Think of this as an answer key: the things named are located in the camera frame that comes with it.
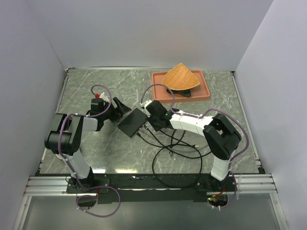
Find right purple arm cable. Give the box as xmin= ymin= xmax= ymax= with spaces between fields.
xmin=140 ymin=83 xmax=250 ymax=210

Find woven bamboo basket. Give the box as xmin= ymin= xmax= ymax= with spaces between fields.
xmin=162 ymin=63 xmax=200 ymax=91

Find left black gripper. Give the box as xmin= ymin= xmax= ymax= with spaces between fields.
xmin=101 ymin=97 xmax=131 ymax=122

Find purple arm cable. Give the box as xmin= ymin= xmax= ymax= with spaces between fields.
xmin=140 ymin=83 xmax=250 ymax=210
xmin=57 ymin=84 xmax=121 ymax=218

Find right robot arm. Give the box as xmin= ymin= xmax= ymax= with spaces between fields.
xmin=142 ymin=100 xmax=242 ymax=191

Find terracotta plastic tray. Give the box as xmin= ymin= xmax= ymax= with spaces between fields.
xmin=151 ymin=70 xmax=210 ymax=104

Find aluminium frame rail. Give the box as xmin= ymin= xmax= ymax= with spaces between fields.
xmin=13 ymin=174 xmax=289 ymax=230

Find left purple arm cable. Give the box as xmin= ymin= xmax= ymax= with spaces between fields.
xmin=57 ymin=84 xmax=121 ymax=218

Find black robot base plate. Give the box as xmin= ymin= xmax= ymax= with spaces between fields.
xmin=66 ymin=173 xmax=236 ymax=204

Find long black ethernet cable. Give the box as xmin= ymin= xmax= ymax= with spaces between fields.
xmin=136 ymin=129 xmax=204 ymax=188

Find short black patch cable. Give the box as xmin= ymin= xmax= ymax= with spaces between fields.
xmin=141 ymin=124 xmax=200 ymax=158

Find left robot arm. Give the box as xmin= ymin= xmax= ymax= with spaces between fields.
xmin=44 ymin=97 xmax=131 ymax=193

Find black network switch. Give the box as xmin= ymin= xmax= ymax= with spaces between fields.
xmin=118 ymin=108 xmax=148 ymax=138

